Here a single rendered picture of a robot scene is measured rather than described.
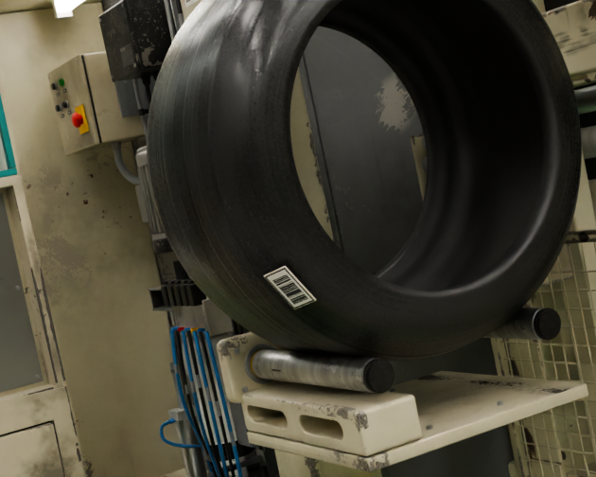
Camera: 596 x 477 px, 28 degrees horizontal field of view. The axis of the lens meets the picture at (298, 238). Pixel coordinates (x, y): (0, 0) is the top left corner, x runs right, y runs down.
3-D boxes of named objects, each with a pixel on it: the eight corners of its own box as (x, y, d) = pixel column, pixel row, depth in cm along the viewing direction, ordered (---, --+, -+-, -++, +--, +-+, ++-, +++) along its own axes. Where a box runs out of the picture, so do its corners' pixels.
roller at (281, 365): (251, 381, 181) (245, 352, 180) (277, 374, 183) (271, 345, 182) (369, 397, 150) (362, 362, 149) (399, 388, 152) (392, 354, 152)
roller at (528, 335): (402, 337, 194) (397, 309, 193) (425, 330, 196) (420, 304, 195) (540, 344, 163) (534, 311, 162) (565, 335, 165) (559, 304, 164)
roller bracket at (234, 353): (227, 403, 181) (214, 341, 181) (438, 340, 200) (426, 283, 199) (236, 405, 178) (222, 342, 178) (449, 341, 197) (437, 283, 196)
